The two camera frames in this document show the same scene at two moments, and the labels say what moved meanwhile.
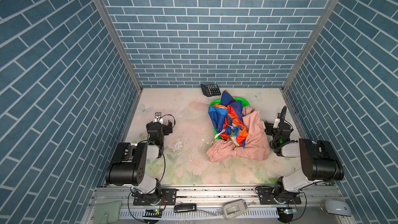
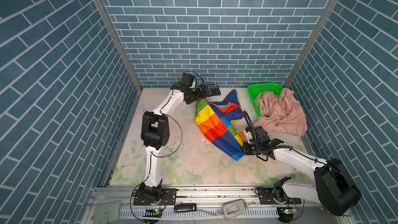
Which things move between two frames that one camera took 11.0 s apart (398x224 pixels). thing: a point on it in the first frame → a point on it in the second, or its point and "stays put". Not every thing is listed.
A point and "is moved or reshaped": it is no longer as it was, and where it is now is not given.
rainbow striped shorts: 227,119 is moved or reshaped
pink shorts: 256,147 → 282,112
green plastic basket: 245,103 → 253,90
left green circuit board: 153,213 stays put
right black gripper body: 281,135 → 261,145
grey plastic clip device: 235,208 stays put
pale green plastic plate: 107,213 stays put
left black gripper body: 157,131 → 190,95
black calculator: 210,90 stays put
